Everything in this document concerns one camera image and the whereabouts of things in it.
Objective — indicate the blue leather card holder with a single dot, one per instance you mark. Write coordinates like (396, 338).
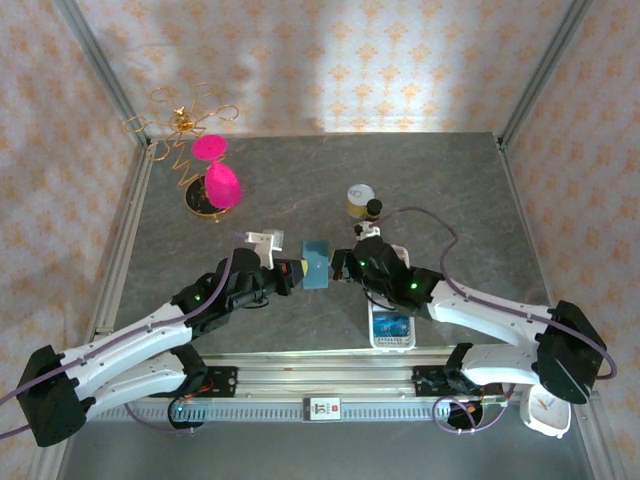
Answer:
(315, 260)

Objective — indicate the aluminium table side rail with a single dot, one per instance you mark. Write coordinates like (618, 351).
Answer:
(522, 220)
(125, 225)

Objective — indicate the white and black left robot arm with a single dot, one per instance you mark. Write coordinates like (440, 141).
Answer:
(125, 340)

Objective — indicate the white number label tag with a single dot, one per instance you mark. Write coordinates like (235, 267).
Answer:
(322, 409)

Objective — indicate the white alarm clock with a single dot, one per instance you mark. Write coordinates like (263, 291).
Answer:
(545, 410)

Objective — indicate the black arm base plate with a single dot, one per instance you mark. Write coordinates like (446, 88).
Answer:
(225, 382)
(425, 382)

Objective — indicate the small black-capped spice bottle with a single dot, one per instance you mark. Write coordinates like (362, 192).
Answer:
(373, 206)

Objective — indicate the yellow tin can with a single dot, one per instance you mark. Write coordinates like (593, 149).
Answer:
(361, 192)

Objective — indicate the blue VIP card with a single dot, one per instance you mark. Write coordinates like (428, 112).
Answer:
(392, 325)

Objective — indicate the aluminium frame post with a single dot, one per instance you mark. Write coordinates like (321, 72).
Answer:
(545, 65)
(100, 65)

